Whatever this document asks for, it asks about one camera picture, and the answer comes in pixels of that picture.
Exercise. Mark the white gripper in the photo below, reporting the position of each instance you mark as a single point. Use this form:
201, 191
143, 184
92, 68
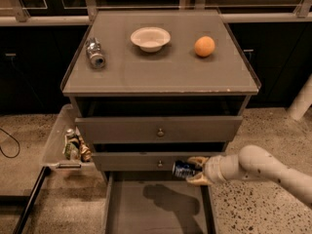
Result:
214, 170

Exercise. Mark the blue pepsi can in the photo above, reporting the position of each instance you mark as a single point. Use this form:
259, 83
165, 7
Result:
183, 170

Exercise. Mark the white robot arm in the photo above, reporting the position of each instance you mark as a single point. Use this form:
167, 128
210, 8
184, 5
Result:
252, 163

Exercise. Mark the brass middle drawer knob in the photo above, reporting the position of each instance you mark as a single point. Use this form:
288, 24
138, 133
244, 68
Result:
160, 164

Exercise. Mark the brass drawer knob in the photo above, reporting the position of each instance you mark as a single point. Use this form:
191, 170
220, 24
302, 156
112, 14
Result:
160, 164
160, 133

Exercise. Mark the brass top drawer knob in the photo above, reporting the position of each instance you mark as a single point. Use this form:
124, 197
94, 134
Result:
160, 133

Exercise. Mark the grey top drawer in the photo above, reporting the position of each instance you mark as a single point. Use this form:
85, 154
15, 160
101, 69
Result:
144, 129

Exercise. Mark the grey drawer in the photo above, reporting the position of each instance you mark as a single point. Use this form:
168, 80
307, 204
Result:
143, 161
144, 129
156, 203

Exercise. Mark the grey bottom drawer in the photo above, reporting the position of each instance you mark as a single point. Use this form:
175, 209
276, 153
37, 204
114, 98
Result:
156, 203

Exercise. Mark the grey middle drawer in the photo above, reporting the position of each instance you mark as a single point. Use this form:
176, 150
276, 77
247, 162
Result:
143, 161

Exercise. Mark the grey drawer cabinet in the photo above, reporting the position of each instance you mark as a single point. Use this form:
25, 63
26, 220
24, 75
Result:
172, 82

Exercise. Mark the green can in bin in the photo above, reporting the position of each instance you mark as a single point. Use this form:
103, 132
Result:
71, 149

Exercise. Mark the silver crushed can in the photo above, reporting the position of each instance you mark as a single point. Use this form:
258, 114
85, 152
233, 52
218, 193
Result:
94, 53

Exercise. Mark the brown snack bag in bin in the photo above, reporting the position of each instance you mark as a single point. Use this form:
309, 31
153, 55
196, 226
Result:
85, 151

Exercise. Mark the orange fruit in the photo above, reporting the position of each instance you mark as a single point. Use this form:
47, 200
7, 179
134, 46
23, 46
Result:
204, 46

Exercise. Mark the white pole base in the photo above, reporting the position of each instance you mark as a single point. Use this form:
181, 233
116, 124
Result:
302, 101

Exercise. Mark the clear plastic bin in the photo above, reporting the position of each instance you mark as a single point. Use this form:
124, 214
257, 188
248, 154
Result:
53, 156

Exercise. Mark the white paper bowl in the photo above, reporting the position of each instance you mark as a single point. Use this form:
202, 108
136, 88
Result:
150, 39

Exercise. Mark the black floor rail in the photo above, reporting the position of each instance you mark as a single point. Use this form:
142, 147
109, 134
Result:
24, 203

